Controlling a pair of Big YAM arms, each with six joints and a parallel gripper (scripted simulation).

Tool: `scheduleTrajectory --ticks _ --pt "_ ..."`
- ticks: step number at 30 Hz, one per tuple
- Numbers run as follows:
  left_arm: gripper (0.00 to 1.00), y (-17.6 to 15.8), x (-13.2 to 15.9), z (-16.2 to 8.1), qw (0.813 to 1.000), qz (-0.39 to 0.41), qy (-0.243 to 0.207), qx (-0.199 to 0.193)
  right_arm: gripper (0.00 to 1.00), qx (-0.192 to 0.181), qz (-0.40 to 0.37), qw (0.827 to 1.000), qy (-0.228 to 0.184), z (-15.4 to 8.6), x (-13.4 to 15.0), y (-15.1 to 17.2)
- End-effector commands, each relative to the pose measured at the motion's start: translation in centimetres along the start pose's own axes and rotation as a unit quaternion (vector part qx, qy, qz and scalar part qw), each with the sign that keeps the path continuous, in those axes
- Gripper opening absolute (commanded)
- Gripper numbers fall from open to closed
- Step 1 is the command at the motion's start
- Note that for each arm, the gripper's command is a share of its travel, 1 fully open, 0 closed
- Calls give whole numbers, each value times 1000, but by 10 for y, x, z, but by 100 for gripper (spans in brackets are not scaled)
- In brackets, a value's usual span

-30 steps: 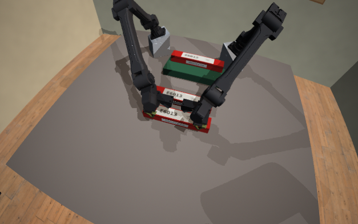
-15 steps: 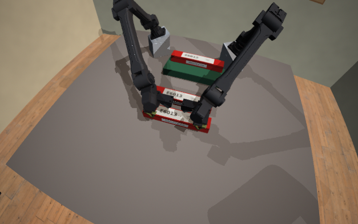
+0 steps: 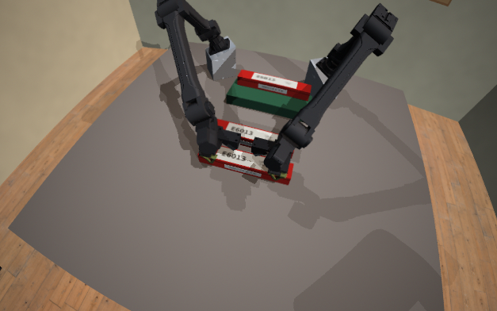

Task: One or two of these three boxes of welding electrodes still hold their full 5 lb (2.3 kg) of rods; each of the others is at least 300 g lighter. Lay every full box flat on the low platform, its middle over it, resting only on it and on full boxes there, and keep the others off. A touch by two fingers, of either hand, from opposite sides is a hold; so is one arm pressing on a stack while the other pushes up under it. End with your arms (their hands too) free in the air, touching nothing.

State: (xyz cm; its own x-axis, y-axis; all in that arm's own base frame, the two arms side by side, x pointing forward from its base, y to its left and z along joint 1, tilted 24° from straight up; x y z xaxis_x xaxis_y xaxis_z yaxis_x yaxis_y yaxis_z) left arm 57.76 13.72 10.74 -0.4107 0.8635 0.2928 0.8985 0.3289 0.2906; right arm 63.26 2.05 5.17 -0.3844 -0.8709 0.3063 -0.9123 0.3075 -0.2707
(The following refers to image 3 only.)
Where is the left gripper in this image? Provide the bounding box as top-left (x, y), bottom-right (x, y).
top-left (268, 154), bottom-right (292, 181)

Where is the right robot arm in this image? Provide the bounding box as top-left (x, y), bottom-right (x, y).
top-left (155, 0), bottom-right (241, 154)

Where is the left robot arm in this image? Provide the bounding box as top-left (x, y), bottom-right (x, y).
top-left (251, 3), bottom-right (399, 171)

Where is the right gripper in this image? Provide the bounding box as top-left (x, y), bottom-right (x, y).
top-left (199, 141), bottom-right (223, 163)

